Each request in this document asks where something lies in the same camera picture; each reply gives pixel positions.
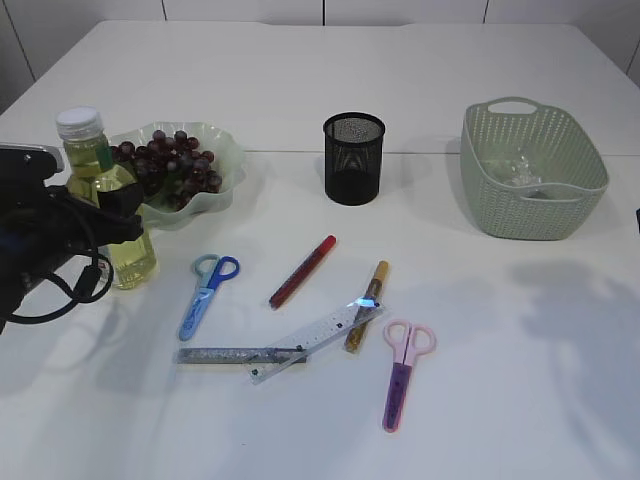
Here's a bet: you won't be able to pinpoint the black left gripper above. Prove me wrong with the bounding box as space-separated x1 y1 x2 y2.
1 160 144 320

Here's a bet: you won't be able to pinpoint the yellow tea bottle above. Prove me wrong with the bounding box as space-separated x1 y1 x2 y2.
56 106 157 290

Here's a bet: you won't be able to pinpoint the purple grape bunch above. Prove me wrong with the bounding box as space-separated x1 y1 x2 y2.
110 129 223 212

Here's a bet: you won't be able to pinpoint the blue scissors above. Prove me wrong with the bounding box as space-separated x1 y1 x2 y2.
178 254 240 341

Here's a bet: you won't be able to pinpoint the pink purple scissors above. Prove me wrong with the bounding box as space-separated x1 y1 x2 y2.
382 320 437 433

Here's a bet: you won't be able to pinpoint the clear plastic sheet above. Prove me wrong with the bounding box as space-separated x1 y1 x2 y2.
481 148 542 196

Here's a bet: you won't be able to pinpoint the green wavy plastic plate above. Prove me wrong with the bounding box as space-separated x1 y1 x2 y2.
109 121 245 229

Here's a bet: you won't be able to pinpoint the red marker pen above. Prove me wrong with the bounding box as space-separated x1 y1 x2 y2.
268 235 337 310

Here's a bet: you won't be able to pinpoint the black mesh pen holder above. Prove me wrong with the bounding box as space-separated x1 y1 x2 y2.
323 112 386 206

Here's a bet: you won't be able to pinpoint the clear plastic ruler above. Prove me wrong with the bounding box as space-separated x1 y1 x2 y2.
246 297 386 385

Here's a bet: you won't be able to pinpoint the gold glitter pen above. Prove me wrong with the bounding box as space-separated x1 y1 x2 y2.
344 260 389 354

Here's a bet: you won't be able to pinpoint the green woven plastic basket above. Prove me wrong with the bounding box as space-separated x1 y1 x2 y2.
460 97 609 241

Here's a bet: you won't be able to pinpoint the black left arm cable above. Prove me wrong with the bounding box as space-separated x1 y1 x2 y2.
4 184 116 326

